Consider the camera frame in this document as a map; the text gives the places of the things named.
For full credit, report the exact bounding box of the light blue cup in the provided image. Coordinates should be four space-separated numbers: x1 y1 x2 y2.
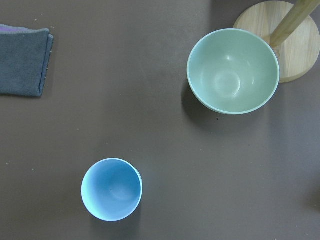
81 158 143 222

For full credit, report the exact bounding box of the mint green bowl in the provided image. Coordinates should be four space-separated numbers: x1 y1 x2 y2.
186 28 280 115

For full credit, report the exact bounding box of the folded grey cloth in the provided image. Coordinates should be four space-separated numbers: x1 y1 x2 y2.
0 24 54 97

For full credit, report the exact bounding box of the wooden cup stand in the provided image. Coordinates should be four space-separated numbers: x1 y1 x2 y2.
233 0 320 83

